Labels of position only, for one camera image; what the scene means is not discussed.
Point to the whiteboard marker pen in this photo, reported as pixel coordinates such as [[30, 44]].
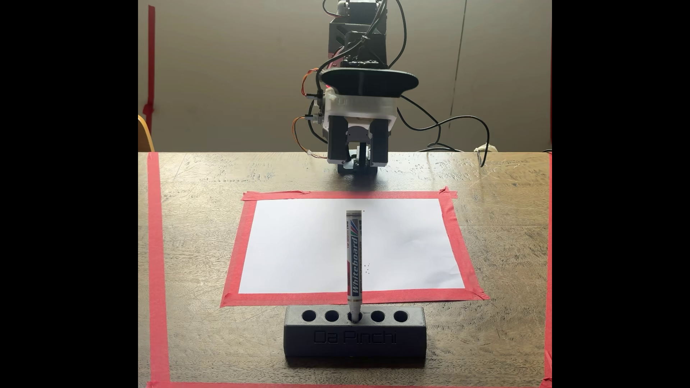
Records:
[[354, 258]]

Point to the black pen holder block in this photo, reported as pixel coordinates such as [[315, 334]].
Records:
[[354, 339]]

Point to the black oval webcam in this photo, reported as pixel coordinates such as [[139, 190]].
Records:
[[369, 82]]

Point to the red tape strip on paper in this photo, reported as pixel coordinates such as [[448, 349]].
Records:
[[302, 298], [240, 253], [399, 194], [461, 248]]

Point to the white paper sheet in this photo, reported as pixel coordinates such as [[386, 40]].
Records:
[[296, 242]]

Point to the wooden chair back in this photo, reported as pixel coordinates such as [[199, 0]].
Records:
[[144, 137]]

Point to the long red table tape strip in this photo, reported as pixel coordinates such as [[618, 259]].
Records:
[[158, 269]]

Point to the red vertical wall strip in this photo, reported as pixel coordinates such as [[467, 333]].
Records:
[[151, 54]]

